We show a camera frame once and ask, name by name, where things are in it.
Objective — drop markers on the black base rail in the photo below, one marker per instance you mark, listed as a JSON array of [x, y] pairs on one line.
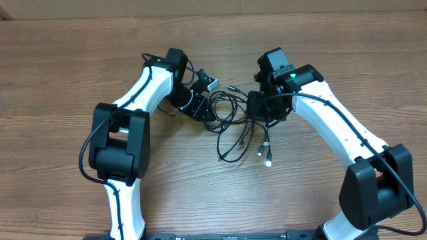
[[288, 235]]

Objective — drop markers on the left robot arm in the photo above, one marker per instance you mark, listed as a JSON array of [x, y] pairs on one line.
[[119, 142]]

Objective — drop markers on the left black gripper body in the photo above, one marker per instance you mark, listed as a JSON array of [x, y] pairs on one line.
[[187, 100]]

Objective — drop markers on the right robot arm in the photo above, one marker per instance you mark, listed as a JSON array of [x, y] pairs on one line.
[[378, 181]]

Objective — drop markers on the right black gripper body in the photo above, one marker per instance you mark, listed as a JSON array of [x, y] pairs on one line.
[[255, 106]]

